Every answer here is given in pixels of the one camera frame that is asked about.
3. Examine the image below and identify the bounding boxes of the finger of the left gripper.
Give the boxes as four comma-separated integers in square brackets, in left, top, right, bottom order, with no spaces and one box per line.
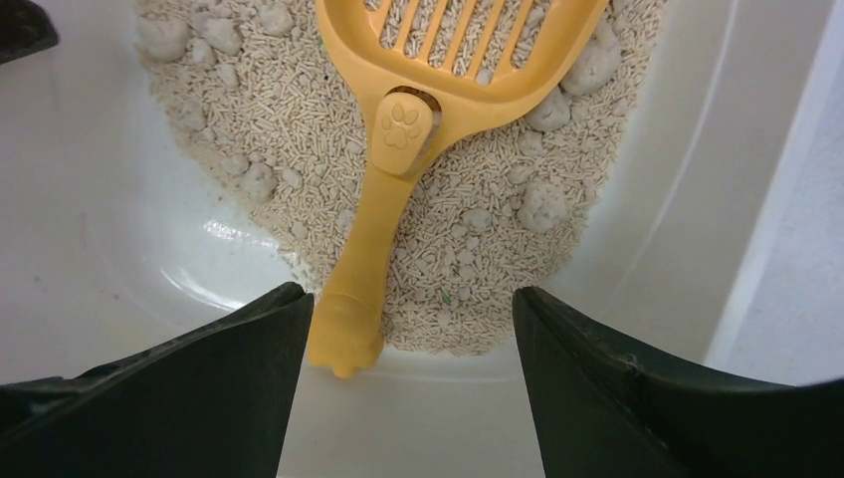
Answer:
[1,0,60,65]

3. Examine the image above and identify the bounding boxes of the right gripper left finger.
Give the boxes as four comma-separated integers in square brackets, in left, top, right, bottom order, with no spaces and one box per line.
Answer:
[1,282,315,477]

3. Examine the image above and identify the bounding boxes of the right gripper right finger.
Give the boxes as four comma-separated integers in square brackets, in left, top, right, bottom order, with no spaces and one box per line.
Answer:
[512,287,843,477]

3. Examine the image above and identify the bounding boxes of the white litter box tray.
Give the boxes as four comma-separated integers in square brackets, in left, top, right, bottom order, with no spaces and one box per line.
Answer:
[1,1,843,477]

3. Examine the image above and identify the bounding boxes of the yellow litter scoop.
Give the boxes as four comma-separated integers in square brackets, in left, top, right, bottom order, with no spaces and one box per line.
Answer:
[307,0,606,378]

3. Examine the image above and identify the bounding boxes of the beige cat litter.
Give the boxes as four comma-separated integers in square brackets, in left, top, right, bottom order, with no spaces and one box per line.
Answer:
[134,1,668,355]

